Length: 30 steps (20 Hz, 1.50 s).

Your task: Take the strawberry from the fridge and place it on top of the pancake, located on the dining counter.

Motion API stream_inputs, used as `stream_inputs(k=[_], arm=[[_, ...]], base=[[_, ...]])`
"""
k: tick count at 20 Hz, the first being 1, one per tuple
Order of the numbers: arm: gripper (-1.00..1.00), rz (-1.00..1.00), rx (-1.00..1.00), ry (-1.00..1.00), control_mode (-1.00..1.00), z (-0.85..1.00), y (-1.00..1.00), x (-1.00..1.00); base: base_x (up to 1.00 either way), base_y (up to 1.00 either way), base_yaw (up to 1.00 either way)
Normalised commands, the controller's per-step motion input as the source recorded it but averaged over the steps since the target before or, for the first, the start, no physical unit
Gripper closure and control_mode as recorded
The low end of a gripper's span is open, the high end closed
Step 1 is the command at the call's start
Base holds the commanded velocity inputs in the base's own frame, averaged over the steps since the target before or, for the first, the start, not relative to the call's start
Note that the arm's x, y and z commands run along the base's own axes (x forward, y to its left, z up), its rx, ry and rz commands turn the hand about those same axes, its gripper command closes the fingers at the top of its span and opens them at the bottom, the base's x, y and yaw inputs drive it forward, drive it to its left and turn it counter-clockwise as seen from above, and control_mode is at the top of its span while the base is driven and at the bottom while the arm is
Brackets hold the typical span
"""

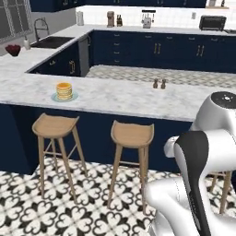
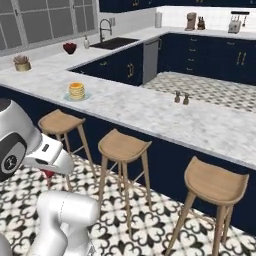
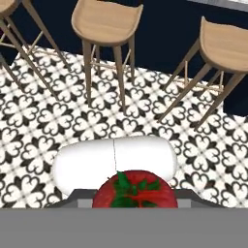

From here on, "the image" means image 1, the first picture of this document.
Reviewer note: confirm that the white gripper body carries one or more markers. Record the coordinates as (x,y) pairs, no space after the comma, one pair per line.
(170,148)

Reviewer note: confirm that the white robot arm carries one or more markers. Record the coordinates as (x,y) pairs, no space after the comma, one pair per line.
(212,144)

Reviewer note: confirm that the navy dining counter base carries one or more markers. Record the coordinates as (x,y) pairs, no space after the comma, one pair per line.
(92,138)

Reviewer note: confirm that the wooden bar stool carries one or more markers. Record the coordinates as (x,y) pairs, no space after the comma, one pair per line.
(132,135)
(226,190)
(55,126)

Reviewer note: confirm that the brown salt shaker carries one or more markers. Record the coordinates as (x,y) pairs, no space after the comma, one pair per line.
(155,83)

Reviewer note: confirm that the long navy cupboard run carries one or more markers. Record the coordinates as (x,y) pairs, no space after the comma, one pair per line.
(175,53)

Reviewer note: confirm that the pale green plate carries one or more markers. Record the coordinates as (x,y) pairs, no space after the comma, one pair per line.
(74,97)

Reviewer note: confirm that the stack of golden pancakes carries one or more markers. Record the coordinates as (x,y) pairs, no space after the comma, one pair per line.
(64,90)

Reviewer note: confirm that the grey dishwasher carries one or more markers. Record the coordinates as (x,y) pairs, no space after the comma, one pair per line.
(83,56)

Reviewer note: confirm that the black hob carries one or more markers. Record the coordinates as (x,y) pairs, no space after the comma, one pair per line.
(231,31)

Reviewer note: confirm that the black toaster oven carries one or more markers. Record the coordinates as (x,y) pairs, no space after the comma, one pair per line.
(212,23)

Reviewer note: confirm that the dark knife block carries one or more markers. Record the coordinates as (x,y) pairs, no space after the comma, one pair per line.
(119,21)

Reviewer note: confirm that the navy cupboard under sink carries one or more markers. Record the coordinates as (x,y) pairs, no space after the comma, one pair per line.
(61,63)

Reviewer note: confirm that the white jar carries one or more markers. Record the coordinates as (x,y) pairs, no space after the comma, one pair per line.
(80,18)

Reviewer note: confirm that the black sink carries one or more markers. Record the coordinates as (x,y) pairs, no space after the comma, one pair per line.
(52,42)

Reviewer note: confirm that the white soap dispenser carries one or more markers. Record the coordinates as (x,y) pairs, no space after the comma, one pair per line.
(26,44)

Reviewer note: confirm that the dark red bowl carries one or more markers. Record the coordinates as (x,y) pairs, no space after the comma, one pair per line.
(13,50)

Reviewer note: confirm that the grey framed window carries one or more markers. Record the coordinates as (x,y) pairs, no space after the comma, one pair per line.
(14,18)

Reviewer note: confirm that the white wall socket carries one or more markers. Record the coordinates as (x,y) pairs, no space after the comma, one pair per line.
(193,15)

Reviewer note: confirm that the wooden wall shelf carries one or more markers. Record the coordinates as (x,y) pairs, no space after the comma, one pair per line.
(216,7)

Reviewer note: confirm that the navy wall cupboards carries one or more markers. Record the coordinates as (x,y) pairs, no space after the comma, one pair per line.
(101,3)

